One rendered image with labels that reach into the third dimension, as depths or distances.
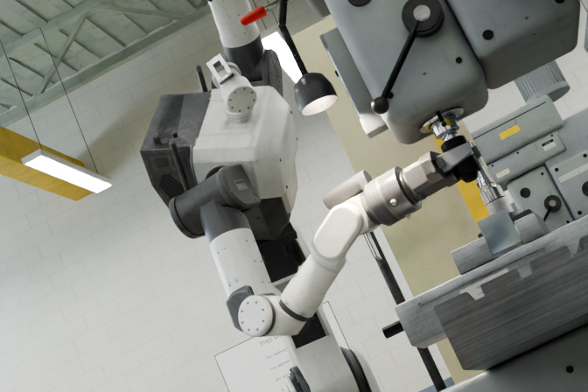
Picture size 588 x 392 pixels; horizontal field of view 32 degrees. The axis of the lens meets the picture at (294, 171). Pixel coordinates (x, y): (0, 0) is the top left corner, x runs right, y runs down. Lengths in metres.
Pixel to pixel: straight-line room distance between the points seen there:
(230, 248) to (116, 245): 9.86
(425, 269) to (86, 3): 8.03
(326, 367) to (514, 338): 1.19
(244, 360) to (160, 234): 1.72
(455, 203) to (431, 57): 1.82
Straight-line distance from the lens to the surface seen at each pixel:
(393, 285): 5.99
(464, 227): 3.55
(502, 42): 1.76
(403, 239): 3.57
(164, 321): 11.57
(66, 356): 12.02
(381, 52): 1.79
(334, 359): 2.37
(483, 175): 2.22
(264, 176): 2.17
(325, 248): 1.86
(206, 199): 2.06
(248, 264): 2.01
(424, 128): 1.84
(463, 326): 1.22
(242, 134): 2.18
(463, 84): 1.76
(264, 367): 11.19
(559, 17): 1.77
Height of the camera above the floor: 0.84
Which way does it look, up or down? 16 degrees up
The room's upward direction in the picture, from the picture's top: 25 degrees counter-clockwise
